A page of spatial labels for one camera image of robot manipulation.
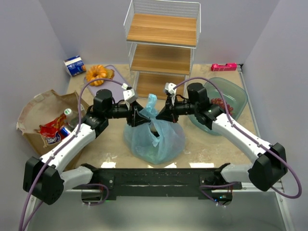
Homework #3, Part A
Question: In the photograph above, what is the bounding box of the black base frame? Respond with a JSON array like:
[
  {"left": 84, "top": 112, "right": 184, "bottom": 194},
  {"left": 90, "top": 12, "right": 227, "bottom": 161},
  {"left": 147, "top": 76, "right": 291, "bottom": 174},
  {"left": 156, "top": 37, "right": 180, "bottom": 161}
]
[{"left": 83, "top": 164, "right": 242, "bottom": 205}]

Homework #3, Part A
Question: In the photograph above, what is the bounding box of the blue white milk carton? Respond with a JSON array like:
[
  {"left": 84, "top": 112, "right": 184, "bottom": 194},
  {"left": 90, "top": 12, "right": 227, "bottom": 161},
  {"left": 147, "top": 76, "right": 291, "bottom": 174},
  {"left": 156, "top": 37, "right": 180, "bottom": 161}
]
[{"left": 64, "top": 55, "right": 86, "bottom": 77}]

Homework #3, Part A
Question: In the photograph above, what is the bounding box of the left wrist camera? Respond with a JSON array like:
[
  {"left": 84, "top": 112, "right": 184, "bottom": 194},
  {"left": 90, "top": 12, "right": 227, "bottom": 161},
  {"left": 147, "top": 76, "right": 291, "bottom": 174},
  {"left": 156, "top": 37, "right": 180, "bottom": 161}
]
[{"left": 121, "top": 83, "right": 138, "bottom": 108}]

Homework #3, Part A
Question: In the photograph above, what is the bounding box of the clear green food container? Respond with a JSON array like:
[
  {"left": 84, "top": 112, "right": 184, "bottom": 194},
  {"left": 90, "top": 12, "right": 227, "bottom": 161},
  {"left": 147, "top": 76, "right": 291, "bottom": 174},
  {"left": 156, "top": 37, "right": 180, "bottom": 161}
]
[{"left": 187, "top": 77, "right": 249, "bottom": 137}]

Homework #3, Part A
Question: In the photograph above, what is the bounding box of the light blue plastic bag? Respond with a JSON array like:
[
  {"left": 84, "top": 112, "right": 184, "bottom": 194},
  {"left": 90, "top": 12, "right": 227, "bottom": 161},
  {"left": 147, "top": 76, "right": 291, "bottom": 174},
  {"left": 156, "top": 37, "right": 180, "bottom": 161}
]
[{"left": 123, "top": 94, "right": 186, "bottom": 165}]

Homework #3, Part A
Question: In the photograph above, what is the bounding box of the red bull can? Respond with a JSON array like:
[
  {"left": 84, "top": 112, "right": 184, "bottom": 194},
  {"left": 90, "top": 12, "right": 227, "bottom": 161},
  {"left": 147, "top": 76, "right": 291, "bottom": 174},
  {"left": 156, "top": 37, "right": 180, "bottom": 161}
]
[{"left": 59, "top": 125, "right": 71, "bottom": 140}]

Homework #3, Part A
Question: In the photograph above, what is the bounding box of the pink box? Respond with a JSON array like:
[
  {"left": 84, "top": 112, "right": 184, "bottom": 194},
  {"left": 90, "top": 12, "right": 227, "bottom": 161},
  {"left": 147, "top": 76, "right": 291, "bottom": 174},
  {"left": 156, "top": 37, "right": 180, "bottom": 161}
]
[{"left": 211, "top": 63, "right": 237, "bottom": 72}]

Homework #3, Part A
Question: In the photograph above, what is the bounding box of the glazed bundt cake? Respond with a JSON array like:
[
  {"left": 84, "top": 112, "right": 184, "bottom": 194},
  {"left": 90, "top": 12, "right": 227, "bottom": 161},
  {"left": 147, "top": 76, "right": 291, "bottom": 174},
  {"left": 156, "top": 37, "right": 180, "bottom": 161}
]
[{"left": 86, "top": 65, "right": 107, "bottom": 87}]

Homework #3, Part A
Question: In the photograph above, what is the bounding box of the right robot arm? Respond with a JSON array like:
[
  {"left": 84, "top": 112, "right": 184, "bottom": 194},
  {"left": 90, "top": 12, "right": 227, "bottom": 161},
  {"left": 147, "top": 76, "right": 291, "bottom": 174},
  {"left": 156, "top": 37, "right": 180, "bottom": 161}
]
[{"left": 156, "top": 83, "right": 287, "bottom": 192}]

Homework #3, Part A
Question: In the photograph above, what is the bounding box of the red candy bag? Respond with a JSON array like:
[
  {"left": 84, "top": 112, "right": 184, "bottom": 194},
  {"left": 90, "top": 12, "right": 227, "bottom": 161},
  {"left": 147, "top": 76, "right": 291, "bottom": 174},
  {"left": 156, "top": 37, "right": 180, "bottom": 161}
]
[{"left": 38, "top": 113, "right": 65, "bottom": 146}]

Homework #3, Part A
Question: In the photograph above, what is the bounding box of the brown paper grocery bag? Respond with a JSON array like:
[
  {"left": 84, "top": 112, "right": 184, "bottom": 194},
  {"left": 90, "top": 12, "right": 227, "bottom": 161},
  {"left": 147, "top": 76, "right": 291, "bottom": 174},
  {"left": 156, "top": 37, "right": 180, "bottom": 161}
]
[{"left": 16, "top": 90, "right": 79, "bottom": 156}]

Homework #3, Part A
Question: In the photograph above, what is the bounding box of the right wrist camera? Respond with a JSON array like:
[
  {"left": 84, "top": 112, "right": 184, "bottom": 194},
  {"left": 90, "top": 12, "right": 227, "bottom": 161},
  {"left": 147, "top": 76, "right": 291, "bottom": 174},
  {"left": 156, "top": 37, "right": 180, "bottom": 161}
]
[{"left": 164, "top": 83, "right": 177, "bottom": 96}]

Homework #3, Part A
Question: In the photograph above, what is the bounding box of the lavender cutting board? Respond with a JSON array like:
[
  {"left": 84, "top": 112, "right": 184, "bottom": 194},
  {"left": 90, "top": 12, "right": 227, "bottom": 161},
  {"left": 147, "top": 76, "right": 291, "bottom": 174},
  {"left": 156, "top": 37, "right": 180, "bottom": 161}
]
[{"left": 87, "top": 64, "right": 130, "bottom": 102}]

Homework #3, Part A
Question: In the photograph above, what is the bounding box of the red grape bunch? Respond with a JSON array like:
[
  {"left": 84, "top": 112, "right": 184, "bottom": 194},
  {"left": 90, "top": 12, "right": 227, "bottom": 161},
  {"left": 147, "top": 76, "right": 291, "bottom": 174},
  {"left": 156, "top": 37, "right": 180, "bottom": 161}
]
[{"left": 210, "top": 98, "right": 234, "bottom": 115}]

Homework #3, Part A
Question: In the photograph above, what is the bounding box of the green label water bottle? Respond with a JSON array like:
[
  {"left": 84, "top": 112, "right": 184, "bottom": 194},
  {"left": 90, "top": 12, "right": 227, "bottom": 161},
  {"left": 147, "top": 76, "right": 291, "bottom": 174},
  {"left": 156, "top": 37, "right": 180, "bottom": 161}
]
[{"left": 64, "top": 108, "right": 78, "bottom": 129}]

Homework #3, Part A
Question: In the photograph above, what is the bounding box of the white wire wooden shelf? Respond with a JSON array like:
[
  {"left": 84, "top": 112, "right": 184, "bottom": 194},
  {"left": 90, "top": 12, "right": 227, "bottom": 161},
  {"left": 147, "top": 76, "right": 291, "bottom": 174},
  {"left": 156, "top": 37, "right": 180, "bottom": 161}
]
[{"left": 123, "top": 0, "right": 201, "bottom": 99}]

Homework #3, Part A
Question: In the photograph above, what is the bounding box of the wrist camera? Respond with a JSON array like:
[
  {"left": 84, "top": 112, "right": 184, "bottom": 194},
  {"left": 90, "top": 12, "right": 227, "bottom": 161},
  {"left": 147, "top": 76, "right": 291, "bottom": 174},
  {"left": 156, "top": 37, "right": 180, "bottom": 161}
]
[
  {"left": 121, "top": 83, "right": 138, "bottom": 108},
  {"left": 164, "top": 83, "right": 177, "bottom": 96}
]

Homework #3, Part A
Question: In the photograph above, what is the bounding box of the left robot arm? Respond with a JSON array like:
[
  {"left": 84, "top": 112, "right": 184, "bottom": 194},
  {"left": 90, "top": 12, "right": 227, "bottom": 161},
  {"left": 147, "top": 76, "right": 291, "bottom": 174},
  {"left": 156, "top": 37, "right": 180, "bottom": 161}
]
[{"left": 23, "top": 88, "right": 149, "bottom": 205}]

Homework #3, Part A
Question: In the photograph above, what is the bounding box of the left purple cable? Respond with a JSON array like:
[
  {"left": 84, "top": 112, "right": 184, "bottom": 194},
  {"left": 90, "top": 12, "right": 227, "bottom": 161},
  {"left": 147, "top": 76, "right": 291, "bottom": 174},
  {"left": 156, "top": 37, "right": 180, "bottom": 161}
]
[{"left": 18, "top": 78, "right": 128, "bottom": 231}]

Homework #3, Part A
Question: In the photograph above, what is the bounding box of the bread slice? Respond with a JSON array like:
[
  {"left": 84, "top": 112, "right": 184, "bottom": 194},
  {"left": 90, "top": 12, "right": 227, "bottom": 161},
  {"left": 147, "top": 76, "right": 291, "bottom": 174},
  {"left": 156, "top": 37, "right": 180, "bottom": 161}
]
[{"left": 105, "top": 68, "right": 115, "bottom": 79}]

